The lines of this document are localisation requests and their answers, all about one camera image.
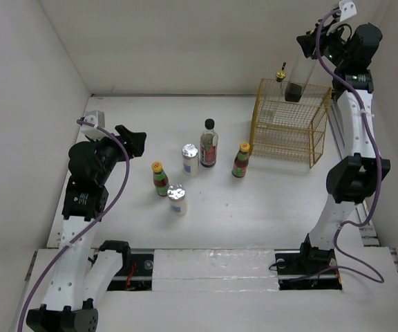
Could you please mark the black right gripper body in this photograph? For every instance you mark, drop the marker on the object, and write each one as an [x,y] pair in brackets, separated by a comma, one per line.
[336,50]

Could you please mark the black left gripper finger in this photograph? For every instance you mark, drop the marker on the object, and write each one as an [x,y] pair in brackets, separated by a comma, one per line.
[137,143]
[124,133]

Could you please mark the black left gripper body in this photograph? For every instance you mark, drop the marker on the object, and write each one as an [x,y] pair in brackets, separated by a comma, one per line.
[110,151]

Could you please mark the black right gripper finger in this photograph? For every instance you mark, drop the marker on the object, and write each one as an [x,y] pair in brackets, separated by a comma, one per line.
[325,29]
[307,43]

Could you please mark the dark-filled gold-spout oil bottle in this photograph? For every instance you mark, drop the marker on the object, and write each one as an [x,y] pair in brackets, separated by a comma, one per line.
[299,77]

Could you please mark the yellow-cap sauce bottle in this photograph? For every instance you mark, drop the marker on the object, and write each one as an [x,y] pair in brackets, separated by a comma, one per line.
[160,179]
[241,160]

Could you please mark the clear oil bottle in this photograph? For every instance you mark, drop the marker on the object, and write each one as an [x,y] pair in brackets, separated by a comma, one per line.
[270,95]

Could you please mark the clear bottle black cap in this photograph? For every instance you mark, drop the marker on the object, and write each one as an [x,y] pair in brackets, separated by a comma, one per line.
[208,144]

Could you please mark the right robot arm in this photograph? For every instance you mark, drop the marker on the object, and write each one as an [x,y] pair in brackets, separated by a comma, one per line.
[360,173]

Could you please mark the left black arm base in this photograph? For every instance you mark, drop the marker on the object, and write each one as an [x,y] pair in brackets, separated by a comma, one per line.
[137,266]

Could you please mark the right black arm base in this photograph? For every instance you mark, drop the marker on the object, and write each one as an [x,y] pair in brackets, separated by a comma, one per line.
[295,270]

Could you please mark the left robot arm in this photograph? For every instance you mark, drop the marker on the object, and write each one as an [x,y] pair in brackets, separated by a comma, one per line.
[67,292]

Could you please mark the rear silver-lid spice jar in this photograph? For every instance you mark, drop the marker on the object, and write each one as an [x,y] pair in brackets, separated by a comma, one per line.
[190,159]

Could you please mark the silver-lid spice jar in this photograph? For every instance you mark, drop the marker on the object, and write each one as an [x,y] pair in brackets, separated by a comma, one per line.
[176,194]
[190,159]

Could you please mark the front silver-lid spice jar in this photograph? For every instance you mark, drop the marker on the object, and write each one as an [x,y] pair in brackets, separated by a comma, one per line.
[176,194]

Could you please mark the white foam front board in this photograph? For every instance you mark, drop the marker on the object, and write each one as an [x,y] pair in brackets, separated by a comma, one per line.
[214,270]

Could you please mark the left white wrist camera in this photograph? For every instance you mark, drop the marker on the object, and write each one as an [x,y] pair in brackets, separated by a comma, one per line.
[97,119]

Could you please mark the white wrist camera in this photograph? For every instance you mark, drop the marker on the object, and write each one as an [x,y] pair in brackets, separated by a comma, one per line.
[341,13]
[97,119]

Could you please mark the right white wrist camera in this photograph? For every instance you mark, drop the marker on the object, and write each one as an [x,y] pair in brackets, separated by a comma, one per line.
[341,13]

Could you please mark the gold wire basket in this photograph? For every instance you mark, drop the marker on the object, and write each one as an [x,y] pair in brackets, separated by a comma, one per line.
[297,133]

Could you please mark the aluminium side rail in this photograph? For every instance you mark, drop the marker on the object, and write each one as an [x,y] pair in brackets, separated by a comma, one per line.
[360,212]

